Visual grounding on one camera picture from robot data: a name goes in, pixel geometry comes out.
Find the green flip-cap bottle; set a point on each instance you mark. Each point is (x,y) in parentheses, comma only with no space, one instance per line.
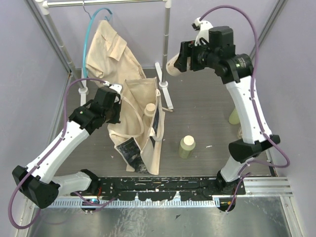
(234,118)

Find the cream canvas tote bag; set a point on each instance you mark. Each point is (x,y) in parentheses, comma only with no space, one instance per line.
(139,145)

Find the white metal clothes rack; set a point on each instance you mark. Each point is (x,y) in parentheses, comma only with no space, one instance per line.
(44,5)

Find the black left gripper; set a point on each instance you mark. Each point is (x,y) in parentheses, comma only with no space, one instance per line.
(116,111)

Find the teal clothes hanger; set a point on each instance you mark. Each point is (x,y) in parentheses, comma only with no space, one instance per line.
(92,18)

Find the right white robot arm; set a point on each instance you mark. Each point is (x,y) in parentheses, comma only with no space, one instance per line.
(214,48)

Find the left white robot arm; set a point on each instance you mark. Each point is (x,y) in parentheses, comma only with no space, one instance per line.
(40,184)

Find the beige labelled bottle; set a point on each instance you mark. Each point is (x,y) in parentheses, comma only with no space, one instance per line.
(149,113)

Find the beige hanging shirt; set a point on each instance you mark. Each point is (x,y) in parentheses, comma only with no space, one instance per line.
(109,58)

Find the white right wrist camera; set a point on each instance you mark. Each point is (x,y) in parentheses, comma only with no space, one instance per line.
(202,27)

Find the green bottle beige cap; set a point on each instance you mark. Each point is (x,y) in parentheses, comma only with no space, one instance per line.
(187,145)

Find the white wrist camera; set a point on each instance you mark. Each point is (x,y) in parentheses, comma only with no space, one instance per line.
(202,27)
(117,87)

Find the amber clear bottle white cap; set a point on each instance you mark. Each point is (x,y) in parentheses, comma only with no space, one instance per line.
(239,133)

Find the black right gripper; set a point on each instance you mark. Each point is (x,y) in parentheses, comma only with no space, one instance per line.
(187,48)

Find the aluminium frame rail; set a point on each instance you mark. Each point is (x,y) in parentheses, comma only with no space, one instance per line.
(249,187)

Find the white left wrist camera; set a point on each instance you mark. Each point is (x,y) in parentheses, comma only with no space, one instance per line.
(117,87)

